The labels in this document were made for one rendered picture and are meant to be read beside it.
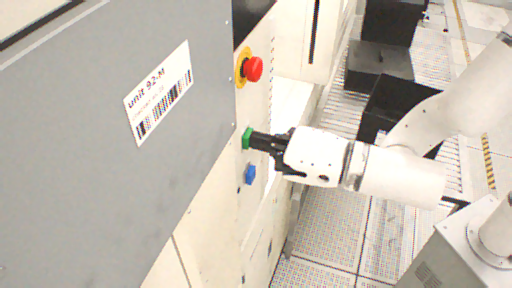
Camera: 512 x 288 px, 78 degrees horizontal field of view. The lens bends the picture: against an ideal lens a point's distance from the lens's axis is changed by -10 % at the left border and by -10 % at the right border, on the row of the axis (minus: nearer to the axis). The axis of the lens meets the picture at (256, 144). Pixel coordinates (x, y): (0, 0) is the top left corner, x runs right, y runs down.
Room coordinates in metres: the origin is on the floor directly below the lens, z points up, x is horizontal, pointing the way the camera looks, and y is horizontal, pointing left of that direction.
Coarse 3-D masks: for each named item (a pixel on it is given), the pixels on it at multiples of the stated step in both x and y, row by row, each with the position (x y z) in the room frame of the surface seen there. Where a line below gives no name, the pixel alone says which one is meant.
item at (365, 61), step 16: (352, 48) 1.42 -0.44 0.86; (368, 48) 1.42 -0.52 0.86; (384, 48) 1.43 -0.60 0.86; (400, 48) 1.43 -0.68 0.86; (352, 64) 1.28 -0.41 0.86; (368, 64) 1.28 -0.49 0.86; (384, 64) 1.28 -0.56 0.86; (400, 64) 1.29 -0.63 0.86; (352, 80) 1.23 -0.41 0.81; (368, 80) 1.21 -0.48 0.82
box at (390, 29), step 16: (368, 0) 1.69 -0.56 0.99; (384, 0) 1.67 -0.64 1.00; (400, 0) 1.65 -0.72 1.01; (416, 0) 1.66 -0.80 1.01; (368, 16) 1.69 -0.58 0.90; (384, 16) 1.67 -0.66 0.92; (400, 16) 1.64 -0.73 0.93; (416, 16) 1.62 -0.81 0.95; (368, 32) 1.68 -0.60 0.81; (384, 32) 1.66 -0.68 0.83; (400, 32) 1.64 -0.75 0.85
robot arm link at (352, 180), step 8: (360, 144) 0.40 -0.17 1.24; (368, 144) 0.41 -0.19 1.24; (352, 152) 0.40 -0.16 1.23; (360, 152) 0.38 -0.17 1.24; (368, 152) 0.38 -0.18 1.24; (352, 160) 0.37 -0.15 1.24; (360, 160) 0.37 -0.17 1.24; (352, 168) 0.36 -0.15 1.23; (360, 168) 0.36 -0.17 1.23; (344, 176) 0.37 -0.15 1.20; (352, 176) 0.36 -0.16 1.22; (360, 176) 0.35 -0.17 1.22; (344, 184) 0.36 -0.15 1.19; (352, 184) 0.35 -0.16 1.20
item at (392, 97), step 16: (384, 80) 1.10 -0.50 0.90; (400, 80) 1.07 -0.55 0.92; (384, 96) 1.09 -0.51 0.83; (400, 96) 1.06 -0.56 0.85; (416, 96) 1.04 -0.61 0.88; (432, 96) 1.01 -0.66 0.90; (368, 112) 1.01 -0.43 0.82; (384, 112) 1.07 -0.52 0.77; (400, 112) 1.04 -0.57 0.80; (368, 128) 0.85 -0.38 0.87; (384, 128) 0.83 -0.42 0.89
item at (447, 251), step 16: (464, 208) 0.60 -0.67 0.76; (480, 208) 0.59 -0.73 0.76; (448, 224) 0.54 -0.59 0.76; (464, 224) 0.54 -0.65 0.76; (432, 240) 0.52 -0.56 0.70; (448, 240) 0.49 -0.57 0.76; (464, 240) 0.48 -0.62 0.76; (432, 256) 0.50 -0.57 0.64; (448, 256) 0.46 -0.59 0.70; (464, 256) 0.43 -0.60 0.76; (416, 272) 0.50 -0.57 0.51; (432, 272) 0.47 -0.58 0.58; (448, 272) 0.43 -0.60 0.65; (464, 272) 0.40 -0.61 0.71; (480, 272) 0.38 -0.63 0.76; (496, 272) 0.37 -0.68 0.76
